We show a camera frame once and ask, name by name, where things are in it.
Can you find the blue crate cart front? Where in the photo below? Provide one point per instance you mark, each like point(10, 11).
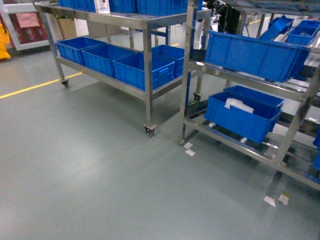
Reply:
point(131, 70)

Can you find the blue crate cart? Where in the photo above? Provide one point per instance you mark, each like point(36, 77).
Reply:
point(171, 53)
point(71, 49)
point(131, 70)
point(100, 58)

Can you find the blue crate cart rear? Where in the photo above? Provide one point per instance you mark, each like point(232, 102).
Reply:
point(171, 53)

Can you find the blue crate behind lower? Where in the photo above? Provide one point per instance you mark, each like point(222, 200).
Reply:
point(257, 96)

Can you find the blue crate cart middle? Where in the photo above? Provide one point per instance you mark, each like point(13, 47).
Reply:
point(100, 58)

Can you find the blue crate with white bags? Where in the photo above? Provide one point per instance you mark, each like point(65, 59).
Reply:
point(253, 126)

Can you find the steel cart on casters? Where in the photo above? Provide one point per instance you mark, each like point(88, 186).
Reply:
point(146, 23)

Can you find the steel flow rack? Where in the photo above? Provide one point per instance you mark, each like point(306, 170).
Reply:
point(193, 115)

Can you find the blue crate cart left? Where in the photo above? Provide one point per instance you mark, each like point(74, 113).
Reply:
point(71, 49)

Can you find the large blue crate on rack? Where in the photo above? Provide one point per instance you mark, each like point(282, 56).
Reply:
point(267, 59)

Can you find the yellow wet floor sign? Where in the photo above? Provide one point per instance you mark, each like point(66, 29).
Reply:
point(4, 40)

